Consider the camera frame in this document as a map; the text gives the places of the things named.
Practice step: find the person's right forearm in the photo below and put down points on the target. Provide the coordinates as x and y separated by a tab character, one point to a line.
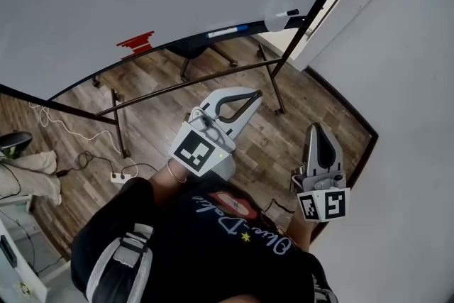
299	230

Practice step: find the red tape piece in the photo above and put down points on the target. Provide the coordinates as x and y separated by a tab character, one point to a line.
136	44

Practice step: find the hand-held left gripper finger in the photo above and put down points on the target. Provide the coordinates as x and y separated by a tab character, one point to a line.
213	99
246	117

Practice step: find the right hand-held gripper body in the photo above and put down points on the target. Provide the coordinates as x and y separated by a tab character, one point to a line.
335	204

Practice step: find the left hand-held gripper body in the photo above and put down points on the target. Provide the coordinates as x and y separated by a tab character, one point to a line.
193	150

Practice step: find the blue-capped marker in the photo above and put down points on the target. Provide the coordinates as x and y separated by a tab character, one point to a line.
227	32

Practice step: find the person's left forearm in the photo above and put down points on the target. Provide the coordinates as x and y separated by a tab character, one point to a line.
163	181

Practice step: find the white power strip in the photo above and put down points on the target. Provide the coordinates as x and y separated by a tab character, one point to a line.
120	177

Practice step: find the black seat with neon stripes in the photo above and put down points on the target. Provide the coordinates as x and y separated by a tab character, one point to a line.
14	140

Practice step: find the grey trousers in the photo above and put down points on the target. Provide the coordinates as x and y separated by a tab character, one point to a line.
225	170

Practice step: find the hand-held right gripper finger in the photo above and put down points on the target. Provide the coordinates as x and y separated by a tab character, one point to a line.
339	161
310	152

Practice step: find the black power adapter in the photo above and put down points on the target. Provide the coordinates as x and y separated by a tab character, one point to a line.
62	173

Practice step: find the black printed t-shirt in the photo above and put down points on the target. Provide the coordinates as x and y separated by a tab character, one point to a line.
198	252

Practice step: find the black office chair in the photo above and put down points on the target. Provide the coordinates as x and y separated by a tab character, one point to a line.
191	48

